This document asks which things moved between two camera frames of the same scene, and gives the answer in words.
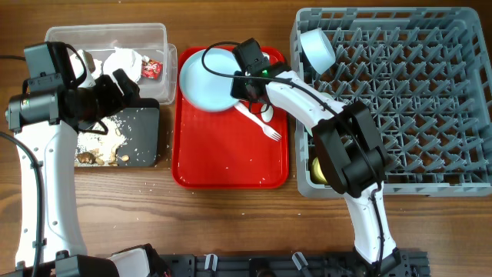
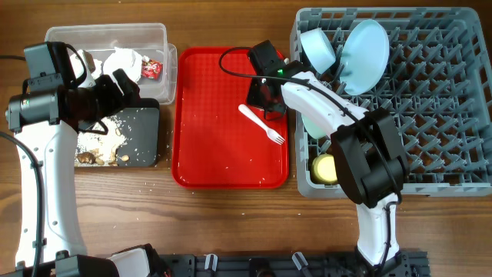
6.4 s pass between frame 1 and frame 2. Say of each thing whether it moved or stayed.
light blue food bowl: stayed
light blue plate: moved
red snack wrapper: stayed
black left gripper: stayed
